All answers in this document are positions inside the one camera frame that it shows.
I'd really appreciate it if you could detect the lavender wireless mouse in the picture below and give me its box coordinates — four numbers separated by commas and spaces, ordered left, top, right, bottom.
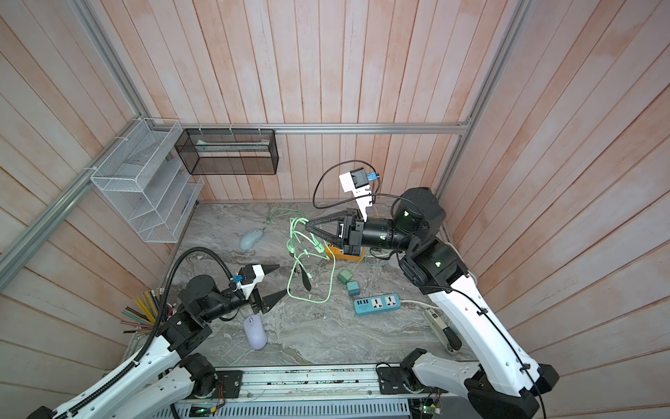
243, 314, 268, 350

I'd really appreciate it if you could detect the blue power strip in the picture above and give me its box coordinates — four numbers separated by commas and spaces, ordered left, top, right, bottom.
353, 294, 401, 316

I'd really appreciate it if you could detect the orange power strip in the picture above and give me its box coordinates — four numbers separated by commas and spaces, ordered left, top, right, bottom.
326, 243, 366, 262

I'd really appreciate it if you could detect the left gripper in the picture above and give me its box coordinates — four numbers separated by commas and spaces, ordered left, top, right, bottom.
201, 263, 291, 323

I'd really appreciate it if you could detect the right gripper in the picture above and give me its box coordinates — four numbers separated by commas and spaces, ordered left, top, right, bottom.
312, 215, 423, 266

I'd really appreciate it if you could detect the white wire mesh shelf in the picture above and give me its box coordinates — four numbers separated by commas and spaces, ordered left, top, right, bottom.
91, 118, 204, 244

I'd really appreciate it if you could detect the light green USB charger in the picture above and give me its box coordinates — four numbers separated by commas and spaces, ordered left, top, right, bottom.
337, 269, 353, 285

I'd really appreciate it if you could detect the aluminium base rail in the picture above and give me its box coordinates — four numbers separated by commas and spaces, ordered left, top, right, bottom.
98, 360, 524, 407

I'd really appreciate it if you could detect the beige black stapler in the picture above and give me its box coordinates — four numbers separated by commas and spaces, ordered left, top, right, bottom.
423, 308, 462, 353

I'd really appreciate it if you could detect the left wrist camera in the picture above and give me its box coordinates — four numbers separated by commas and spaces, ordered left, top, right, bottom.
232, 265, 265, 300

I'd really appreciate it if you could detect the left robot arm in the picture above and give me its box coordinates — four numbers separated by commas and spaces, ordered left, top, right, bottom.
31, 247, 286, 418

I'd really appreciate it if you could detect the light blue mouse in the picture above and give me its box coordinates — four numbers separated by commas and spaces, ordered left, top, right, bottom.
239, 228, 265, 251

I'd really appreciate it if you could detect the teal USB charger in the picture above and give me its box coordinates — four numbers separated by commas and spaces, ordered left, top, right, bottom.
347, 281, 360, 297

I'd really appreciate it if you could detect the pink pencil cup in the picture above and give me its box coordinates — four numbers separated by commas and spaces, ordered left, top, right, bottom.
120, 287, 174, 335

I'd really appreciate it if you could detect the black mesh basket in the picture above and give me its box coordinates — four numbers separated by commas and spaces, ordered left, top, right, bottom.
176, 127, 279, 176

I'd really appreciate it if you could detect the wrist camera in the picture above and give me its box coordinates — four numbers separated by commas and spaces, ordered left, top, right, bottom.
340, 168, 378, 221
232, 265, 265, 300

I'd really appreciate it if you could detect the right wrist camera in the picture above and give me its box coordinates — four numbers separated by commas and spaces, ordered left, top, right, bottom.
340, 168, 378, 221

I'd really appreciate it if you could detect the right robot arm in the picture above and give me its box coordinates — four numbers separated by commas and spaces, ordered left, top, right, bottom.
305, 188, 559, 418

